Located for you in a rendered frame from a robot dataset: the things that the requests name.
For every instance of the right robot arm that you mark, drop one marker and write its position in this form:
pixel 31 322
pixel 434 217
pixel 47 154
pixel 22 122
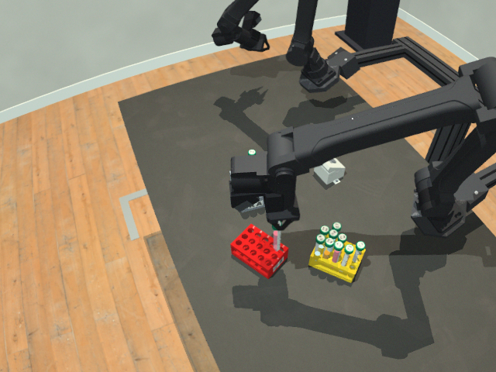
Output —
pixel 300 52

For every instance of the red tube rack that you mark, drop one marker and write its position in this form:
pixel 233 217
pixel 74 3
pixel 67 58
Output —
pixel 260 260

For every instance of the grey tube rack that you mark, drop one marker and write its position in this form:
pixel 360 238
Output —
pixel 259 204

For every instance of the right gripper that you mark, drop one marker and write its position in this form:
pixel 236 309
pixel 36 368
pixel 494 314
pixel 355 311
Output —
pixel 254 45

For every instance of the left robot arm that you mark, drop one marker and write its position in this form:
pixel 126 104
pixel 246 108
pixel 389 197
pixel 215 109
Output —
pixel 315 144

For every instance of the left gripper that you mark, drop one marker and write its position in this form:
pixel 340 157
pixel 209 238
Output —
pixel 291 210

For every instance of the yellow tube rack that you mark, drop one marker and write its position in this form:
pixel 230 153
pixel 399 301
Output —
pixel 335 271

